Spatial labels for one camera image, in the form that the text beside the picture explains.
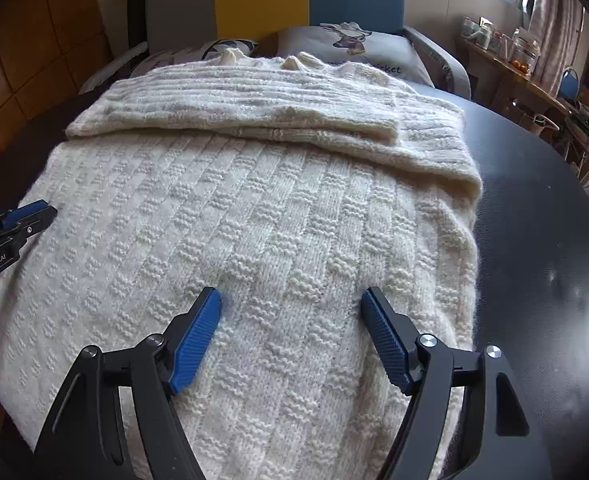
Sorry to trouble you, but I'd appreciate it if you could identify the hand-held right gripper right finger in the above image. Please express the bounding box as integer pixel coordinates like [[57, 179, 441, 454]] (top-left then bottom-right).
[[360, 286, 552, 480]]

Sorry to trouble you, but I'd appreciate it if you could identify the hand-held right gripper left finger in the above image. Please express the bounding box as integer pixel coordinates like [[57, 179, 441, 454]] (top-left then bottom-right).
[[33, 286, 224, 480]]

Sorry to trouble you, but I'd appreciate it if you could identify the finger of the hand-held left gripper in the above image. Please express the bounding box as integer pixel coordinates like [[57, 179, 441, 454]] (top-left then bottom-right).
[[2, 199, 58, 236]]

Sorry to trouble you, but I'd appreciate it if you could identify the white knit sweater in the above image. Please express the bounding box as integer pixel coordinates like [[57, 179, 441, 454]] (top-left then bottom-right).
[[0, 50, 484, 480]]

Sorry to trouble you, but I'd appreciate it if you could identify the white triangle pattern pillow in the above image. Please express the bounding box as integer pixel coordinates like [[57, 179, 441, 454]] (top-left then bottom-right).
[[132, 39, 260, 78]]

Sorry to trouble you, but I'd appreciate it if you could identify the grey deer print pillow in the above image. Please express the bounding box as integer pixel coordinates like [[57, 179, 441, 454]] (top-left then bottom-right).
[[274, 21, 427, 83]]

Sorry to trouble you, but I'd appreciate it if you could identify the wooden side desk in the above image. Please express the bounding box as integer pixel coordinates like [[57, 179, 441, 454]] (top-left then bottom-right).
[[457, 35, 589, 161]]

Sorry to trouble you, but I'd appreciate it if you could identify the row of glass jars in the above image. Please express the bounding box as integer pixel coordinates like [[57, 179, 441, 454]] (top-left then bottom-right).
[[461, 15, 542, 68]]

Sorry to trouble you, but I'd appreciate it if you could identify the beige curtain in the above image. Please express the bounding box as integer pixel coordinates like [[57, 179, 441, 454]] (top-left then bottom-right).
[[517, 0, 587, 86]]

